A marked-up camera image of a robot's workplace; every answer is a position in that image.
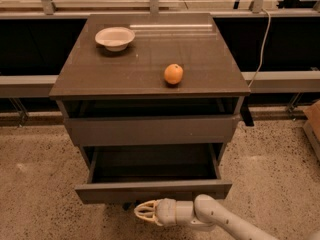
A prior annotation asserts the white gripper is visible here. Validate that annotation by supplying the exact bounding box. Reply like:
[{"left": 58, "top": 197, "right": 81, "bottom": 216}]
[{"left": 134, "top": 198, "right": 194, "bottom": 226}]

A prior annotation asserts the grey drawer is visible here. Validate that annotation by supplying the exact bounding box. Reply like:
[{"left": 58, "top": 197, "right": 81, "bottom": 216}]
[
  {"left": 65, "top": 115, "right": 240, "bottom": 146},
  {"left": 75, "top": 144, "right": 232, "bottom": 204}
]

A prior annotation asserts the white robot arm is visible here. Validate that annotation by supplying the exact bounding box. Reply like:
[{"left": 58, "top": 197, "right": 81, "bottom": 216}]
[{"left": 134, "top": 194, "right": 278, "bottom": 240}]

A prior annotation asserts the grey top drawer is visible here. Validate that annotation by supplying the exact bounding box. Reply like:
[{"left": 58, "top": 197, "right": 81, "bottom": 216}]
[{"left": 65, "top": 115, "right": 240, "bottom": 146}]

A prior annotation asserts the grey drawer cabinet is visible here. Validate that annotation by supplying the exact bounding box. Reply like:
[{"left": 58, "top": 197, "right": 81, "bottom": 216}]
[{"left": 50, "top": 14, "right": 250, "bottom": 161}]

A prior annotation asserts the orange fruit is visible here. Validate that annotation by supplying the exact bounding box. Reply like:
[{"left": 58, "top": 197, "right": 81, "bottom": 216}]
[{"left": 164, "top": 64, "right": 184, "bottom": 85}]

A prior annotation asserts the white paper bowl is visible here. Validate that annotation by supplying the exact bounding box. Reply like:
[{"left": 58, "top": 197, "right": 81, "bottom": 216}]
[{"left": 95, "top": 27, "right": 135, "bottom": 52}]

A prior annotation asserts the cardboard box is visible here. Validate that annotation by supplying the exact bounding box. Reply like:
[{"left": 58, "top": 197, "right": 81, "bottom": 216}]
[{"left": 303, "top": 100, "right": 320, "bottom": 161}]

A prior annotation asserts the metal window railing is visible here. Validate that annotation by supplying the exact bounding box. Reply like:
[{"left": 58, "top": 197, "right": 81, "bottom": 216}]
[{"left": 0, "top": 0, "right": 320, "bottom": 18}]

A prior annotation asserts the white cable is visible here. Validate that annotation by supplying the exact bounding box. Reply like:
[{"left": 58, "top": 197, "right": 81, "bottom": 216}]
[{"left": 248, "top": 8, "right": 272, "bottom": 88}]

